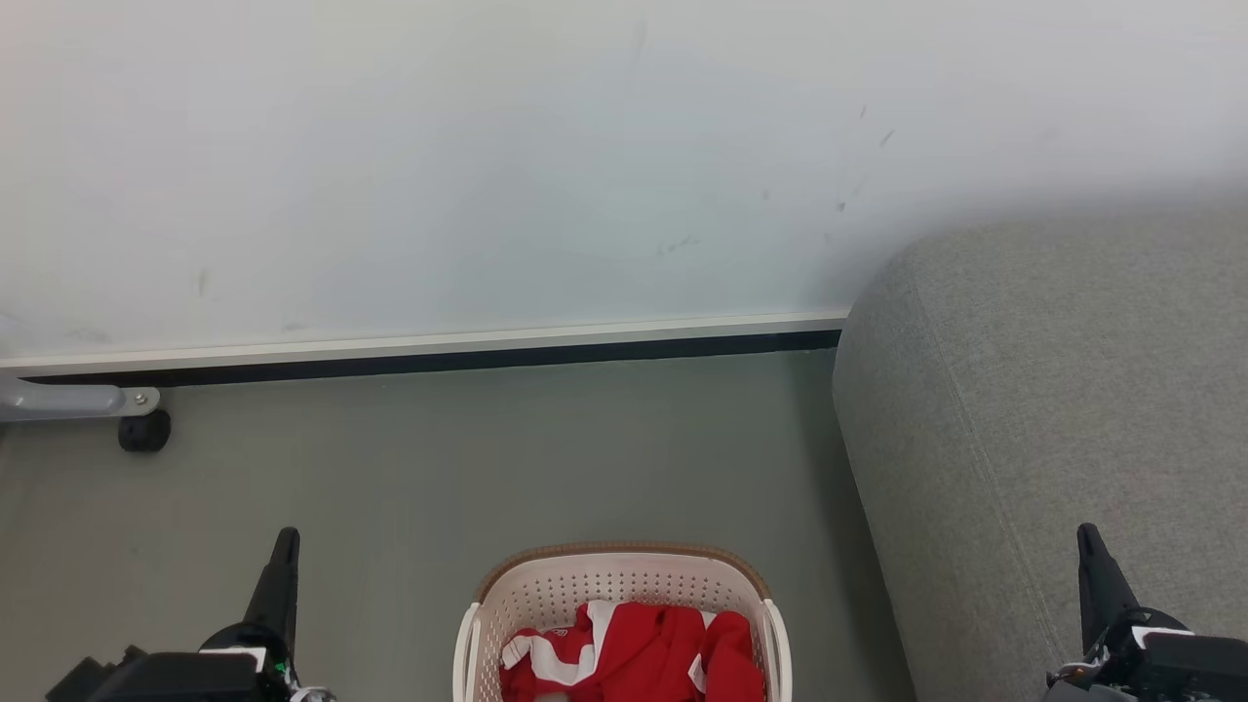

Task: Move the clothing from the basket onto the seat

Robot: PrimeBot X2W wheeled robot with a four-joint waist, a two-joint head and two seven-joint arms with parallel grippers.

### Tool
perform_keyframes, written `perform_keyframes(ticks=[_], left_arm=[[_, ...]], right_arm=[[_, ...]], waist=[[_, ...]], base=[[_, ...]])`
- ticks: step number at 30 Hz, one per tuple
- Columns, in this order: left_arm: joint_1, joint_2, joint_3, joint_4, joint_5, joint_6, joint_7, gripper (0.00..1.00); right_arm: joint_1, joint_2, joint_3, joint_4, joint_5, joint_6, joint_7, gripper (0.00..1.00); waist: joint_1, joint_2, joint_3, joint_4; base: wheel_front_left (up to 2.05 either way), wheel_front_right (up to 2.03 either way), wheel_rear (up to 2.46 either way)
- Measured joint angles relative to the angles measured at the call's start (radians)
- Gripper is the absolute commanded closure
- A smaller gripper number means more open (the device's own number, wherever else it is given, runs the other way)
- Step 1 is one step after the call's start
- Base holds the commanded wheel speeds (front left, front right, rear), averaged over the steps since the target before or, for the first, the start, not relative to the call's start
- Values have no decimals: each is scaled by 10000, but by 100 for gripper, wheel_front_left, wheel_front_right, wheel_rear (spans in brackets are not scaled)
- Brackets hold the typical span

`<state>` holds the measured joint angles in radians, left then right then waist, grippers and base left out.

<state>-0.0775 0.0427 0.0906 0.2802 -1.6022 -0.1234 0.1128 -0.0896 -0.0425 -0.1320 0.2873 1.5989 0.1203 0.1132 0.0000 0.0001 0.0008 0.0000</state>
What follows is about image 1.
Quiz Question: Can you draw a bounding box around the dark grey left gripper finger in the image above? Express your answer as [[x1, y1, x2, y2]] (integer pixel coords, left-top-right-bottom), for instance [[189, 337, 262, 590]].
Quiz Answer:
[[242, 526, 301, 649]]

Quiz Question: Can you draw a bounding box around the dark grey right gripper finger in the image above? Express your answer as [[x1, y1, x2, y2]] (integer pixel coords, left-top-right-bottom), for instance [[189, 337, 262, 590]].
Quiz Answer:
[[1076, 524, 1142, 656]]

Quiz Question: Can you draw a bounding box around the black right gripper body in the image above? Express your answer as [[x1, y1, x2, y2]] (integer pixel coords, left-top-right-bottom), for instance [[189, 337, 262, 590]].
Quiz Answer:
[[1043, 606, 1248, 702]]

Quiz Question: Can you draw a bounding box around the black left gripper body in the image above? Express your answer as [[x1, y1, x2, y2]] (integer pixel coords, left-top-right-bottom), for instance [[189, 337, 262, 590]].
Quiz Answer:
[[46, 624, 337, 702]]

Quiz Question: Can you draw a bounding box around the red and white garment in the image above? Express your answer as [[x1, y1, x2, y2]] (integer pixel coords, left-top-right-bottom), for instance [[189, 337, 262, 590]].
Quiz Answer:
[[499, 601, 767, 702]]

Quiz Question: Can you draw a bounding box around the grey fabric sofa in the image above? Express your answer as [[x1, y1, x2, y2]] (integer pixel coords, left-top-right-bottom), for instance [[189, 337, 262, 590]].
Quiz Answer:
[[832, 210, 1248, 702]]

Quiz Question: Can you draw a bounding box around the black caster wheel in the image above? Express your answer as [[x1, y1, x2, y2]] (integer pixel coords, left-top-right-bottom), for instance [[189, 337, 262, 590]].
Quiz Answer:
[[118, 409, 173, 453]]

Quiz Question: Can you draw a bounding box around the white black baseboard strip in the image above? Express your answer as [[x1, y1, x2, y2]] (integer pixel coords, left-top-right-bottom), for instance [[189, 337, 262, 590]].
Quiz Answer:
[[0, 312, 849, 386]]

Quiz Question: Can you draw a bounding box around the grey metal stand leg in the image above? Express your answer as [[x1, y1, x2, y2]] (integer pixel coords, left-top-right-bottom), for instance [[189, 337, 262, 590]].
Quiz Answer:
[[0, 375, 162, 423]]

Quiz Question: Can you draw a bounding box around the cream perforated laundry basket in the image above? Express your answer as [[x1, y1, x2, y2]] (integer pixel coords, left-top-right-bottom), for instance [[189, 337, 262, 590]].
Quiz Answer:
[[452, 542, 793, 702]]

